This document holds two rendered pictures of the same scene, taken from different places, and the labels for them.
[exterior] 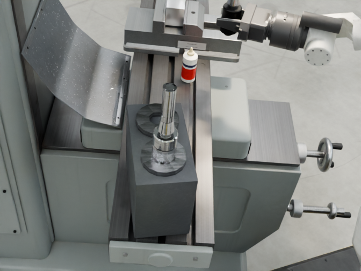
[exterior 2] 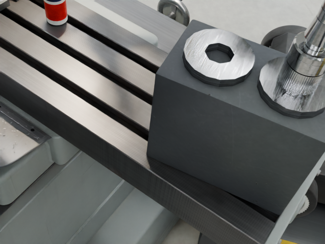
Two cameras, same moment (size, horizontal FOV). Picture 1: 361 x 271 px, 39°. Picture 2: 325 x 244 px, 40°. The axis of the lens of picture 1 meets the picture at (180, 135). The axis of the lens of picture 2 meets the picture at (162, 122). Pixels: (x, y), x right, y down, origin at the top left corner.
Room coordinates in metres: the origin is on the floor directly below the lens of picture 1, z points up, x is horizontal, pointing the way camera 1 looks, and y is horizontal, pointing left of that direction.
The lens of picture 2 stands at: (0.58, 0.43, 1.49)
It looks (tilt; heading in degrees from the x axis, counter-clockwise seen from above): 53 degrees down; 302
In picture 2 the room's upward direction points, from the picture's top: 9 degrees clockwise
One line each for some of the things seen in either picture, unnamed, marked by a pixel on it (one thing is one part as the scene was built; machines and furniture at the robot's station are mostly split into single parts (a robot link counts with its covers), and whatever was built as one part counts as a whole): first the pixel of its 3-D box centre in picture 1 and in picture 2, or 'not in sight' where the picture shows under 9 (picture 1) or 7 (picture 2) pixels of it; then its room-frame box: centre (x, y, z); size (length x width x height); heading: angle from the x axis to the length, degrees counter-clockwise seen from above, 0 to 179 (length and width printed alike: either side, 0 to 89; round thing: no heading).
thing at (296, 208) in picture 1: (319, 209); not in sight; (1.03, -0.49, 0.48); 0.22 x 0.06 x 0.06; 94
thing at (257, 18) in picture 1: (265, 27); not in sight; (1.09, -0.18, 1.13); 0.13 x 0.12 x 0.10; 169
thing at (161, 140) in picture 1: (165, 134); (313, 47); (0.65, 0.03, 1.16); 0.05 x 0.05 x 0.01
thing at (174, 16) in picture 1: (175, 11); not in sight; (1.29, 0.06, 1.01); 0.06 x 0.05 x 0.06; 1
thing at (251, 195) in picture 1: (168, 180); (64, 159); (1.14, 0.02, 0.41); 0.80 x 0.30 x 0.60; 94
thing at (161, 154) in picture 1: (164, 145); (303, 67); (0.65, 0.03, 1.13); 0.05 x 0.05 x 0.05
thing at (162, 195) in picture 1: (158, 167); (238, 117); (0.70, 0.04, 1.00); 0.22 x 0.12 x 0.20; 14
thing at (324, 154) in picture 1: (313, 154); (166, 20); (1.17, -0.45, 0.60); 0.16 x 0.12 x 0.12; 94
